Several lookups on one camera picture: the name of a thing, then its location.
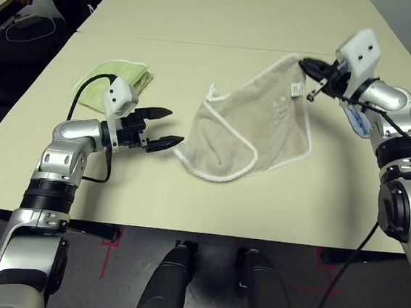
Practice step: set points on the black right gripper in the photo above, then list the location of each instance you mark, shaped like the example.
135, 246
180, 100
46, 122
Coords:
338, 83

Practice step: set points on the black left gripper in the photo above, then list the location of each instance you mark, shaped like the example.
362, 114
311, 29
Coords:
131, 132

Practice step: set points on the beige towel with white trim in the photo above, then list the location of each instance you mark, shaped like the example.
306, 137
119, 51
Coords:
237, 128

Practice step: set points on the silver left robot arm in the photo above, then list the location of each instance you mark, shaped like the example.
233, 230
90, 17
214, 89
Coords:
73, 130

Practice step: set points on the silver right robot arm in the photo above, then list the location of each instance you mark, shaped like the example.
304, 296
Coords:
389, 97

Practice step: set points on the blue folded towel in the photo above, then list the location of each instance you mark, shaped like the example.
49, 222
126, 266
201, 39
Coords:
356, 121

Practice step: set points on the green folded towel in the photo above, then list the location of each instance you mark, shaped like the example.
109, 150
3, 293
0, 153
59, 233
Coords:
95, 89

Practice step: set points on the black table base bar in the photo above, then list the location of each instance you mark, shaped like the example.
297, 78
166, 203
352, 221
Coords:
341, 257
92, 228

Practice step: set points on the grey robot left leg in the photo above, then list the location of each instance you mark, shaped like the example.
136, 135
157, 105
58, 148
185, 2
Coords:
163, 288

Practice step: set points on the grey robot leg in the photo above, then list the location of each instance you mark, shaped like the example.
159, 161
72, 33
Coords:
163, 288
264, 298

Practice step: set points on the white power adapter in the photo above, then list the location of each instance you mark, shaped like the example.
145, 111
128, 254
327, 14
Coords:
27, 21

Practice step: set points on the grey robot right leg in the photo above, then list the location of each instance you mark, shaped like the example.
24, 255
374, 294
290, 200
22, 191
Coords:
264, 298

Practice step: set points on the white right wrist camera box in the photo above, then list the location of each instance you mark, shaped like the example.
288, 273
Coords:
362, 56

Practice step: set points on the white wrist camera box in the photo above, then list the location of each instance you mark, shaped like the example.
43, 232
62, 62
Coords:
118, 94
362, 56

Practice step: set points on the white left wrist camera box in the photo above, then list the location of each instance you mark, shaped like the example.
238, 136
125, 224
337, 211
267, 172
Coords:
118, 94

